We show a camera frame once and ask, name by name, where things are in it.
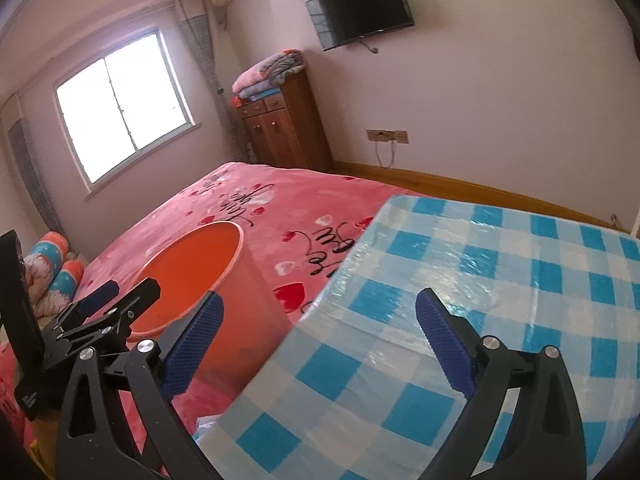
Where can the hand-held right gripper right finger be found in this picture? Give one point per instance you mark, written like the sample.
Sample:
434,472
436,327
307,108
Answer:
445,350

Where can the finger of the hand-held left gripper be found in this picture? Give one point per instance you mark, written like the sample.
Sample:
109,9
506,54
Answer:
137,295
97,297

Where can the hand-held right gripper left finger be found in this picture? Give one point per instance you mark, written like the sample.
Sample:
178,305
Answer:
192,345

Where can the orange plastic bin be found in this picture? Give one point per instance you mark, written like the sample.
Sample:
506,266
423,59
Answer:
200,260

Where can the blue white checked tablecloth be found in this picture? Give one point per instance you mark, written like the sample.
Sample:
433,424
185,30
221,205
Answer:
500,270

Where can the grey checked curtain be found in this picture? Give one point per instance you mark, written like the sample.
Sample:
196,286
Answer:
200,50
30,170

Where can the pink printed bedspread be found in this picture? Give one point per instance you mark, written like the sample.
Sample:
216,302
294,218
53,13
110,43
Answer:
250,200

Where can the window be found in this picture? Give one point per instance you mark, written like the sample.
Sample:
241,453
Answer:
120,105

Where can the wooden cabinet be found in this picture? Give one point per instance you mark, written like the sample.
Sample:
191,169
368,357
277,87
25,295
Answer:
285,125

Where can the folded pink blankets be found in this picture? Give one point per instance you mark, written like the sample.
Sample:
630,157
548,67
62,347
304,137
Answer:
270,72

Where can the wall socket strip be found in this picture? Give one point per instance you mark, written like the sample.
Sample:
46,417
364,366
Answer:
387,136

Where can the black wall television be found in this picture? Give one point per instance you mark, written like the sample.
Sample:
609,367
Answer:
365,2

